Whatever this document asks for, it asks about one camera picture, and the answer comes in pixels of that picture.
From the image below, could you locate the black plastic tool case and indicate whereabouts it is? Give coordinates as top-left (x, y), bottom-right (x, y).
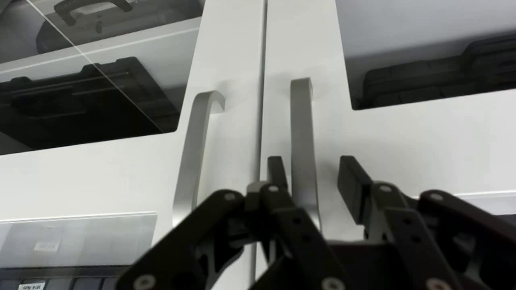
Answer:
top-left (0, 55), bottom-right (182, 157)
top-left (357, 33), bottom-right (516, 113)

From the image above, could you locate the silver left door handle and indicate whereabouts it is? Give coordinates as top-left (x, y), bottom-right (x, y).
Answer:
top-left (288, 78), bottom-right (323, 231)

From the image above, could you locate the silver right door handle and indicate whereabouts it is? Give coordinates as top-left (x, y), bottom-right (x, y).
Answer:
top-left (170, 89), bottom-right (227, 229)

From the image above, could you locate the silver door handle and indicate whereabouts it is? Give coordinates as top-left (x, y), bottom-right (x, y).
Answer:
top-left (170, 89), bottom-right (227, 229)
top-left (288, 78), bottom-right (323, 231)

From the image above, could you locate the black tool case with handle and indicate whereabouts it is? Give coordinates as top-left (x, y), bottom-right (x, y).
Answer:
top-left (32, 0), bottom-right (206, 57)

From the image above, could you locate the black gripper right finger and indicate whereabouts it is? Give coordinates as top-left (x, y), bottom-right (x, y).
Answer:
top-left (336, 155), bottom-right (516, 290)

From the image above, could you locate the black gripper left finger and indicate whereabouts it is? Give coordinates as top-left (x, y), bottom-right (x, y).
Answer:
top-left (114, 155), bottom-right (354, 290)

